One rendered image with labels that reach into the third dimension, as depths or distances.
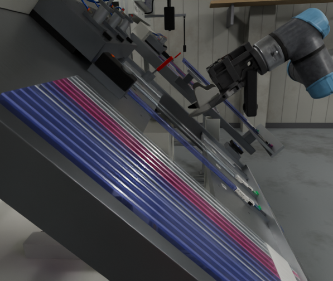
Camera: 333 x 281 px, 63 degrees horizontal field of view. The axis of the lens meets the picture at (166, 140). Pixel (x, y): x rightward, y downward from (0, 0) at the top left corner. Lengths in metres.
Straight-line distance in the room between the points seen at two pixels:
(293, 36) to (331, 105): 3.78
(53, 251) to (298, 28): 0.78
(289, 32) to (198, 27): 3.31
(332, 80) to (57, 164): 0.62
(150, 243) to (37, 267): 0.56
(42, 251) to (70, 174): 0.57
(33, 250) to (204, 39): 3.53
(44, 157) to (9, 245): 0.68
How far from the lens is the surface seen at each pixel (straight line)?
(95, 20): 0.60
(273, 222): 0.70
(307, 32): 0.70
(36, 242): 0.80
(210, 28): 3.98
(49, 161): 0.24
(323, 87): 0.72
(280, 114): 4.24
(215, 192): 0.54
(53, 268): 0.78
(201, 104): 0.65
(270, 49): 0.68
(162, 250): 0.26
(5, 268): 0.83
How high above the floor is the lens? 1.11
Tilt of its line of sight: 18 degrees down
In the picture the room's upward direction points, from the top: 2 degrees counter-clockwise
